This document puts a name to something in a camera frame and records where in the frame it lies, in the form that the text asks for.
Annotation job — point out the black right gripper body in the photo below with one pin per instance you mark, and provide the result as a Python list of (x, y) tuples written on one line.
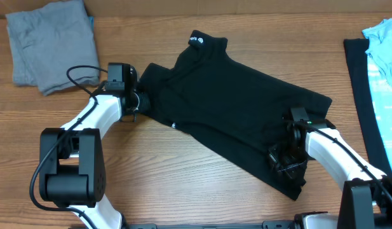
[(284, 161)]

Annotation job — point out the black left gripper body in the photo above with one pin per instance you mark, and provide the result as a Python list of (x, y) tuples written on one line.
[(135, 102)]

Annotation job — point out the black t-shirt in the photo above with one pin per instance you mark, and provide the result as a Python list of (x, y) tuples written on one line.
[(234, 110)]

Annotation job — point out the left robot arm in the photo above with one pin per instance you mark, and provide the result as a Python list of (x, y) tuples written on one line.
[(71, 176)]

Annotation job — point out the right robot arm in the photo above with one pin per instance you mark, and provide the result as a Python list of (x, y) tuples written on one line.
[(366, 191)]

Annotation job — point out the blue cloth under grey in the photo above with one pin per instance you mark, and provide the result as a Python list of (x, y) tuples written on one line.
[(91, 19)]

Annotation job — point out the folded grey cloth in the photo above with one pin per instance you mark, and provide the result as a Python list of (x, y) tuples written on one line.
[(53, 47)]

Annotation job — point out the black garment at right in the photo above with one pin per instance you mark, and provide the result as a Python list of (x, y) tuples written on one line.
[(357, 64)]

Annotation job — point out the light blue t-shirt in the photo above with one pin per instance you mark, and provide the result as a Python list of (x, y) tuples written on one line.
[(379, 57)]

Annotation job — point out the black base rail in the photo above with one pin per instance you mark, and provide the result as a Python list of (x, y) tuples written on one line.
[(208, 226)]

